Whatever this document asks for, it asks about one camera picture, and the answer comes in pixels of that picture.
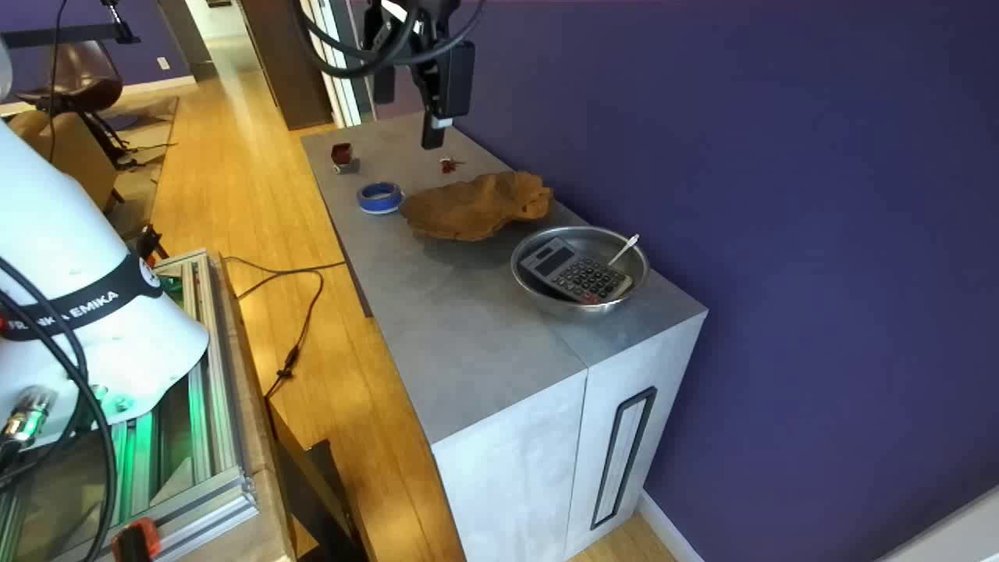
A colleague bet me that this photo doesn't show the blue tape roll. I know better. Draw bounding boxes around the blue tape roll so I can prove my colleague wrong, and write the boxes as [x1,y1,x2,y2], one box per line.
[357,180,404,216]

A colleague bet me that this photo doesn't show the red toy wagon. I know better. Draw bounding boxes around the red toy wagon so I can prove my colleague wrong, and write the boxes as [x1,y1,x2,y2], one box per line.
[330,142,359,175]

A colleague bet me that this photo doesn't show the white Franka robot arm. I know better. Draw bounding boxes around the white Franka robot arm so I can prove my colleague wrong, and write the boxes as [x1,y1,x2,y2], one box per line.
[0,126,210,448]

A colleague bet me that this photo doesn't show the black floor cable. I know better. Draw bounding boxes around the black floor cable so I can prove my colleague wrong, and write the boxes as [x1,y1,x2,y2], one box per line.
[221,253,350,403]

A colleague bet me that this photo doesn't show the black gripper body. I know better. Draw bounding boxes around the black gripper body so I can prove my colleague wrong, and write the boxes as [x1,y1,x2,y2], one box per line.
[422,39,475,120]

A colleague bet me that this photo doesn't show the grey concrete-look cabinet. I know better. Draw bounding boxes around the grey concrete-look cabinet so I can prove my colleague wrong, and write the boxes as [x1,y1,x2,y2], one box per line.
[304,114,706,562]

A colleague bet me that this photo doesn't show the grey calculator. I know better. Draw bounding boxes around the grey calculator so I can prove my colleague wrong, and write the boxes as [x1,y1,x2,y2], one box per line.
[521,241,631,304]

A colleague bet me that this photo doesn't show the metal spoon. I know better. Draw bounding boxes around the metal spoon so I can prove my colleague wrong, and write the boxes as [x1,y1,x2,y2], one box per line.
[607,235,641,265]

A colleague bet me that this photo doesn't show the orange clamp handle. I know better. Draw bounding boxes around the orange clamp handle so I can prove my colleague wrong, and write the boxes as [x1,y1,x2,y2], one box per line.
[112,518,162,562]

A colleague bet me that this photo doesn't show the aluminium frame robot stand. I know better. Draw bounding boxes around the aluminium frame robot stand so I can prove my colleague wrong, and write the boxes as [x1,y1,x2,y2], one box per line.
[0,247,275,562]

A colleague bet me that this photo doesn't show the brown chair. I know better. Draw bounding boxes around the brown chair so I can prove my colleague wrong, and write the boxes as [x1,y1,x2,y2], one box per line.
[0,0,137,167]

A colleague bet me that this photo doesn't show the metal bowl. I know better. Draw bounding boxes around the metal bowl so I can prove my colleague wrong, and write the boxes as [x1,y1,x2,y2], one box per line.
[510,225,650,314]

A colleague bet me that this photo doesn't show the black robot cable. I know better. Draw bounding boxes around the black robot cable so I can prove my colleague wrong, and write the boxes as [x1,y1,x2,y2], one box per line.
[295,0,486,80]

